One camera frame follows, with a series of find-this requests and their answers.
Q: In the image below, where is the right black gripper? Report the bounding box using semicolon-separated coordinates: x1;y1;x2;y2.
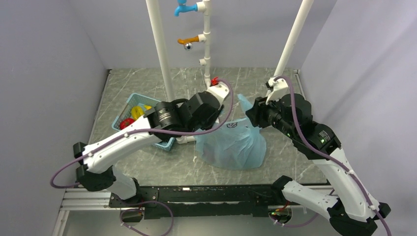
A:
246;91;298;139

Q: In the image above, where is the light blue plastic bag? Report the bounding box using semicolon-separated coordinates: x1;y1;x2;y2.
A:
194;94;267;171

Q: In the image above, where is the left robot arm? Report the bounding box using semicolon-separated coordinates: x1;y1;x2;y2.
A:
76;87;230;207

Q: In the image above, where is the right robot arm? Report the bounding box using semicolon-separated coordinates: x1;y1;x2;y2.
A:
246;93;391;236

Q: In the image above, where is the yellow fake pepper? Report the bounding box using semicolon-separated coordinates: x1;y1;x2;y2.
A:
131;106;144;120

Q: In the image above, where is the red fake pepper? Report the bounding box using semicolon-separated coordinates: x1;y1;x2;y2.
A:
119;118;135;130

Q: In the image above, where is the light blue plastic basket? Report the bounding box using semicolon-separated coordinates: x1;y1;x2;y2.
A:
111;93;176;151

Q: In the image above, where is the orange plastic faucet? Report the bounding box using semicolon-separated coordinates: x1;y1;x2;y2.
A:
177;35;200;51

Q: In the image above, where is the blue plastic faucet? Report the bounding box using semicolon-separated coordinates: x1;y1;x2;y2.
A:
174;0;198;17

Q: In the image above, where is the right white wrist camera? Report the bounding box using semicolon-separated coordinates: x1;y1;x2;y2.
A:
266;75;290;105

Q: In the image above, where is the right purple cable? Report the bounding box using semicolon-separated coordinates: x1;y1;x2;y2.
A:
273;75;393;236

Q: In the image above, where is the purple cable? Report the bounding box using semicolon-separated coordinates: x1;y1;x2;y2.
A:
50;78;234;190
273;75;393;236

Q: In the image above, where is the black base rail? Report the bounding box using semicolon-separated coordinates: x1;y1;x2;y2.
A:
109;184;289;219

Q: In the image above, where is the white pvc pipe frame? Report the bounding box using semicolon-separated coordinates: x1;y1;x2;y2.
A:
145;0;315;145

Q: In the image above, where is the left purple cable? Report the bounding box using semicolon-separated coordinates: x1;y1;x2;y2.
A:
50;78;234;190

